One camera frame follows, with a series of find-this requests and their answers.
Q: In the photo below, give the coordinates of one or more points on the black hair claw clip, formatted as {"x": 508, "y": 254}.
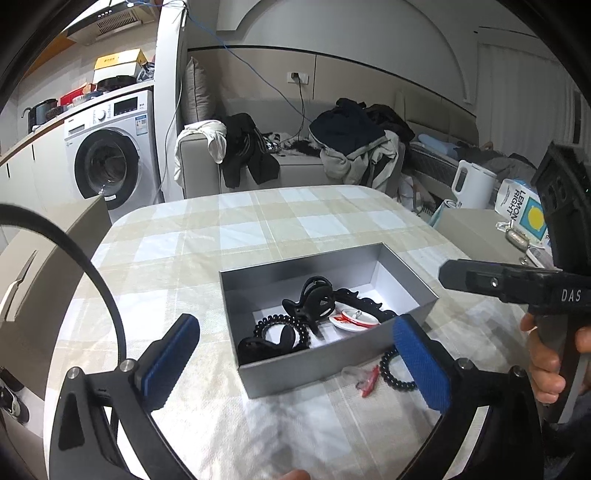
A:
{"x": 314, "y": 300}
{"x": 268, "y": 347}

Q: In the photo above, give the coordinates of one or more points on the grey side table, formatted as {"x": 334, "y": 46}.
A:
{"x": 480, "y": 233}

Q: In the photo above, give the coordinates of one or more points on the white electric kettle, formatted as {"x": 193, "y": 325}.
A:
{"x": 473, "y": 184}

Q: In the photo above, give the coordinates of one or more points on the dark clothes pile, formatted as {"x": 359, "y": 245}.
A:
{"x": 351, "y": 124}

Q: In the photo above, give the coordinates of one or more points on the white wall socket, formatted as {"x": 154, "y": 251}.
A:
{"x": 298, "y": 76}

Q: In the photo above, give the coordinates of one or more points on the person's left hand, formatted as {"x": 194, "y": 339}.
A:
{"x": 291, "y": 476}

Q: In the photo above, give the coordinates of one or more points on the white cabinet with wooden top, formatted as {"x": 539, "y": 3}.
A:
{"x": 23, "y": 170}

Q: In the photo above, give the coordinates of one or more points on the white garment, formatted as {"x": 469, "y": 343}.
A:
{"x": 205, "y": 138}

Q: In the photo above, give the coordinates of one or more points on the red-edged white round pin badge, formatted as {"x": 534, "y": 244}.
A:
{"x": 353, "y": 321}

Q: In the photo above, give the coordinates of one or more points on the red container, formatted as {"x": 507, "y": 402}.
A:
{"x": 71, "y": 96}

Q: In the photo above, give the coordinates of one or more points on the grey pillow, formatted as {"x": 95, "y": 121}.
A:
{"x": 198, "y": 92}

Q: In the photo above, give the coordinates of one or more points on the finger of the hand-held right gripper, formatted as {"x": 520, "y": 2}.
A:
{"x": 489, "y": 279}

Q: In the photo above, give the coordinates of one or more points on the black striped garment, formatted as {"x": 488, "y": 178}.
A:
{"x": 249, "y": 147}

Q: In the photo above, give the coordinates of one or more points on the blue and white carton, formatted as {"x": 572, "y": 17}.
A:
{"x": 524, "y": 212}

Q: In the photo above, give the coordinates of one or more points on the light grey jacket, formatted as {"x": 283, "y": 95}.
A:
{"x": 364, "y": 161}

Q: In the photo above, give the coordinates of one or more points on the bed mattress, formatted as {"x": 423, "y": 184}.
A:
{"x": 443, "y": 157}

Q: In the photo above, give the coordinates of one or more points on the plaid tablecloth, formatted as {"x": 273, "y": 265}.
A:
{"x": 184, "y": 240}

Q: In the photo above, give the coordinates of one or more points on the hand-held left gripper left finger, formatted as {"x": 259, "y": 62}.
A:
{"x": 171, "y": 364}

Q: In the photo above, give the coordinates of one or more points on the yellow box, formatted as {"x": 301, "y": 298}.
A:
{"x": 117, "y": 61}

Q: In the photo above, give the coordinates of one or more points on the long black banana hair clip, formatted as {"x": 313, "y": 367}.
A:
{"x": 364, "y": 302}

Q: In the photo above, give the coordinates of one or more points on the dark shoe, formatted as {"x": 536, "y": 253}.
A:
{"x": 11, "y": 401}

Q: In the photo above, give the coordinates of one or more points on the beige sofa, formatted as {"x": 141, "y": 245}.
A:
{"x": 295, "y": 170}

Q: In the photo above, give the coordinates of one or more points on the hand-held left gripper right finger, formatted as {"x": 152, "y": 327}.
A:
{"x": 422, "y": 364}

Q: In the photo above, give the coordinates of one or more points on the person's right hand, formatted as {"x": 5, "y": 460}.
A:
{"x": 545, "y": 369}

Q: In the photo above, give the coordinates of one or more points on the range hood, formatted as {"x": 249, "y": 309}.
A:
{"x": 104, "y": 21}

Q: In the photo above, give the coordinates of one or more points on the grey cardboard box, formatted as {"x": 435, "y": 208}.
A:
{"x": 295, "y": 374}

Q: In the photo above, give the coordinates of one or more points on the white washing machine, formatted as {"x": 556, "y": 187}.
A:
{"x": 115, "y": 138}

